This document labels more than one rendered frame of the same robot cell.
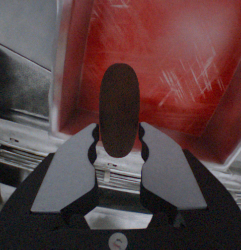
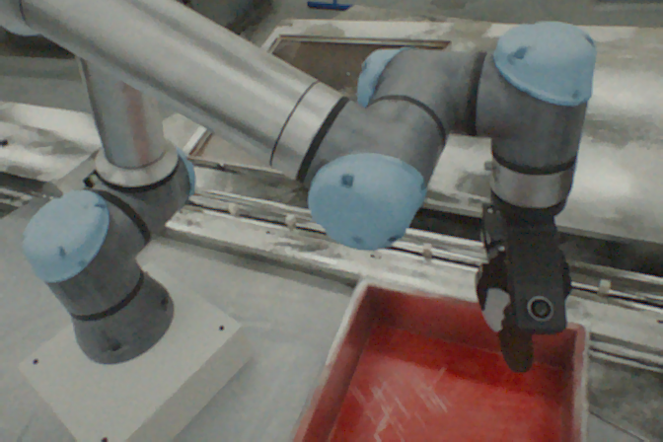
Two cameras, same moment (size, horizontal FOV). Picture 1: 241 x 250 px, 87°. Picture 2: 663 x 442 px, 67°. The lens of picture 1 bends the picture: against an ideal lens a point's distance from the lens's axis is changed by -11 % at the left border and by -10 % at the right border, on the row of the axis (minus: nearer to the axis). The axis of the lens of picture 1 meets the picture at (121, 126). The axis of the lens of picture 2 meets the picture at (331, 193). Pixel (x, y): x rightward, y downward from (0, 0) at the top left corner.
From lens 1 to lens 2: 0.53 m
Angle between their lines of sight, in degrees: 24
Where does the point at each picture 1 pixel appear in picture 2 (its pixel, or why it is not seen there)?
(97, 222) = not seen: hidden behind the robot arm
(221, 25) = not seen: outside the picture
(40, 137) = (617, 327)
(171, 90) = (430, 387)
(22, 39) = not seen: outside the picture
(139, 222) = (450, 189)
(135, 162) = (470, 289)
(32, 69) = (644, 429)
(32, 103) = (642, 380)
